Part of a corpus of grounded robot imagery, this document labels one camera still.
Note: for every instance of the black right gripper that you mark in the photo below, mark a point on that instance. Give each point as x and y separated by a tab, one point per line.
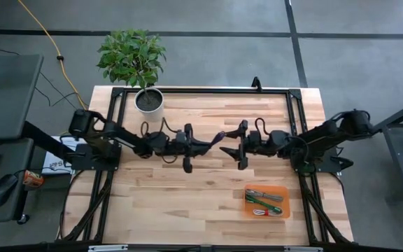
255	147

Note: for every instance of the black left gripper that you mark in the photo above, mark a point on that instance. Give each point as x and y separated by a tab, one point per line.
187	150

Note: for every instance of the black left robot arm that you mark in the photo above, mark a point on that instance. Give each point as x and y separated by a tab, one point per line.
124	138

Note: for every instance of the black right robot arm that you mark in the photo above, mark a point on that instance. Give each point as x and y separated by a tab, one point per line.
313	138

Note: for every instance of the white textured plant pot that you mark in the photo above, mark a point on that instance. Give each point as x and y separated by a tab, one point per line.
149	105

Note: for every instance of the orange plastic tray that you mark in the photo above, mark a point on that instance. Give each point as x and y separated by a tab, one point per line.
282	190

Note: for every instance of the green leafy potted plant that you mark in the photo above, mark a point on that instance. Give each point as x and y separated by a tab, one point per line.
131	57

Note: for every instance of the white printed paper sheet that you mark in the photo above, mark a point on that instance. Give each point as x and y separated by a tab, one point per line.
52	162

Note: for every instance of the orange can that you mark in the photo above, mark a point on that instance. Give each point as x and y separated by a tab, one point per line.
33	178

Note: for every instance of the black office desk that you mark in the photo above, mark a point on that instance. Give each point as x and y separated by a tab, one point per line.
5	98

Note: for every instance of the black computer mouse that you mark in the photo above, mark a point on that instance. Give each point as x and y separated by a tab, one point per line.
3	190

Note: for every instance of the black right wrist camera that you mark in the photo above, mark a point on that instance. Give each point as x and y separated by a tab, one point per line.
254	137

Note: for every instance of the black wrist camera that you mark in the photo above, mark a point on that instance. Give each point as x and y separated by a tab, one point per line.
180	137
254	137

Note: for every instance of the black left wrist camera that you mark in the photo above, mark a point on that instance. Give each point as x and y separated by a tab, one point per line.
180	137

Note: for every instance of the black aluminium table frame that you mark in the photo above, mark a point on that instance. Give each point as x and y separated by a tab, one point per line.
205	91

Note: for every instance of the silver frame bracket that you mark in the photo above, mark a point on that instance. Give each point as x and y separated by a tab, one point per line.
107	248
303	248

